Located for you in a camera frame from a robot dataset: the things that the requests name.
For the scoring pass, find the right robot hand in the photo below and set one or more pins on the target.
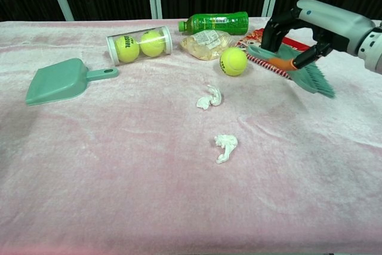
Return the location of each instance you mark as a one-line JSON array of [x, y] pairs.
[[337, 25]]

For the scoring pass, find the small teal brush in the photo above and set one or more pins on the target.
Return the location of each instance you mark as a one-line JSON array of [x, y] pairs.
[[310, 81]]

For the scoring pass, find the white paper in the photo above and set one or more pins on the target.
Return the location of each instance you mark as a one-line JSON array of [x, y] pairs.
[[209, 99], [226, 143]]

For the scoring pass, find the red spiral notebook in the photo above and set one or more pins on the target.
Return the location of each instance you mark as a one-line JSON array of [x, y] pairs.
[[249, 40]]

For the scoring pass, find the loose yellow tennis ball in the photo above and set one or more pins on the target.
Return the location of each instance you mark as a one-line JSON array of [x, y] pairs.
[[233, 61]]

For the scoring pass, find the green plastic bottle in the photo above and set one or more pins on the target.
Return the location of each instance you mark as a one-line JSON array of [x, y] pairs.
[[218, 22]]

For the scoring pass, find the clear snack bag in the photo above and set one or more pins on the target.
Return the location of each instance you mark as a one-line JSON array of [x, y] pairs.
[[203, 46]]

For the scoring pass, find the plain tubed tennis ball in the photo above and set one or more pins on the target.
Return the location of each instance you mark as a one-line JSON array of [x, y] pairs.
[[152, 43]]

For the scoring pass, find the tennis ball with black print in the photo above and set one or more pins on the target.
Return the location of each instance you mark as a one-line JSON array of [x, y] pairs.
[[127, 49]]

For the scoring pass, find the clear tennis ball tube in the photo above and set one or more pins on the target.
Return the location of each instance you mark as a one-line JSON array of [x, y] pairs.
[[111, 50]]

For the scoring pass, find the pink fleece tablecloth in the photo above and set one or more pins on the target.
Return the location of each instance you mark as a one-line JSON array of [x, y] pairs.
[[149, 177]]

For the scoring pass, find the teal dustpan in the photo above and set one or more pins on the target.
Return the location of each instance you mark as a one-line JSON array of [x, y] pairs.
[[56, 81]]

